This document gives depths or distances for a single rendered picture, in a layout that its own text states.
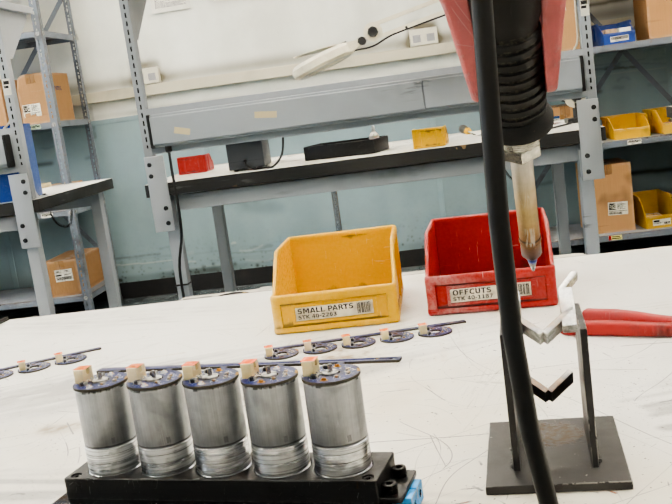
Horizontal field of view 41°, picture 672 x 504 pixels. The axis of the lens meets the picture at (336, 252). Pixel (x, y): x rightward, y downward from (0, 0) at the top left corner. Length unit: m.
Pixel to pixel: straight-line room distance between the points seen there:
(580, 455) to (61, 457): 0.28
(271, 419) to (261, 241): 4.57
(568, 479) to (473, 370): 0.18
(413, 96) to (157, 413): 2.31
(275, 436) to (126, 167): 4.71
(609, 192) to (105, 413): 4.14
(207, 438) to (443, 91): 2.32
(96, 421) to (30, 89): 4.39
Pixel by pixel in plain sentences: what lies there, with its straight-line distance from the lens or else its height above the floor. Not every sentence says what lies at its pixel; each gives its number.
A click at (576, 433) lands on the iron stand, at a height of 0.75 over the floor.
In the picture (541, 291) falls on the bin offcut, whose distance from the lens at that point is 0.70.
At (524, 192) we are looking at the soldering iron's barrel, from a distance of 0.34.
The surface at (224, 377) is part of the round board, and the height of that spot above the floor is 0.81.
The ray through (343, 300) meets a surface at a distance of 0.69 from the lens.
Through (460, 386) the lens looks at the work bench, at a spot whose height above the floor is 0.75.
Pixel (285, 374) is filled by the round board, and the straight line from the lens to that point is 0.38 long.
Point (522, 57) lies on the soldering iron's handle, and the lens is 0.29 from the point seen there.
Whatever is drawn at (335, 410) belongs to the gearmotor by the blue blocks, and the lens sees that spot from 0.37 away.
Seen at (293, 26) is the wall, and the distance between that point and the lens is 4.86.
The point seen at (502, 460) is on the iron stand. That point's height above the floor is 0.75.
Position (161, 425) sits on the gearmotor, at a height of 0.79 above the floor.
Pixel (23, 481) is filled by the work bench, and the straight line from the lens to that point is 0.51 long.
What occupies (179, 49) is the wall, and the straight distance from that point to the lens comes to 4.98.
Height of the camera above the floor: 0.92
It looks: 9 degrees down
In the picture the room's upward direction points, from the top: 8 degrees counter-clockwise
